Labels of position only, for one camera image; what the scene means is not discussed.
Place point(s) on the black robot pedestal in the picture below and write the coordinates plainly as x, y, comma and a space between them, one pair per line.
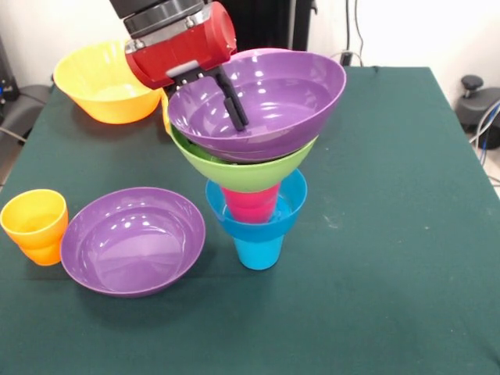
273, 23

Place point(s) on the red plastic cup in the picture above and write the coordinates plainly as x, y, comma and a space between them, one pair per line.
250, 205

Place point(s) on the shallow purple plastic bowl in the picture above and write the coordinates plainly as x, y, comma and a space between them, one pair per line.
289, 129
133, 258

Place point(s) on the large orange plastic bowl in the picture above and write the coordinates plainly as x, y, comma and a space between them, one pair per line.
105, 105

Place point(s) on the black power plug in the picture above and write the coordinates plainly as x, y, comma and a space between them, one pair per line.
345, 58

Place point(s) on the yellow orange plastic cup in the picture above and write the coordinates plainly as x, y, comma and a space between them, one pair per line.
166, 117

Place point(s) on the black equipment box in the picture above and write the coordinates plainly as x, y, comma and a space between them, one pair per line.
6, 78

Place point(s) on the blue plastic cup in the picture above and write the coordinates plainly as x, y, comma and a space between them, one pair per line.
258, 256

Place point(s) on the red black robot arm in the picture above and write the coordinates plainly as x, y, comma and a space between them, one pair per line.
156, 13

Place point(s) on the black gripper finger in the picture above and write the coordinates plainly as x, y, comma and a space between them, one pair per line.
234, 105
172, 91

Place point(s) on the black grey chair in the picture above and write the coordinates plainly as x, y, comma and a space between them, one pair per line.
23, 109

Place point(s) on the green plastic bowl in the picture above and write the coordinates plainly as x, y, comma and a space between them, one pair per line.
242, 176

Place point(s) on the black stand with knob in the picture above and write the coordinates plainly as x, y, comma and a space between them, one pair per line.
476, 105

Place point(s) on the dark green tablecloth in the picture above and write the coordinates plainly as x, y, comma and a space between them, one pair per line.
297, 332

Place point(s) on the large pink plastic bowl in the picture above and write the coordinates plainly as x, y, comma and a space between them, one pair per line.
273, 51

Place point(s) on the small blue plastic bowl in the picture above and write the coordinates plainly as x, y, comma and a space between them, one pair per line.
258, 230

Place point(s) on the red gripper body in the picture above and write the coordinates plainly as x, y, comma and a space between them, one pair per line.
183, 51

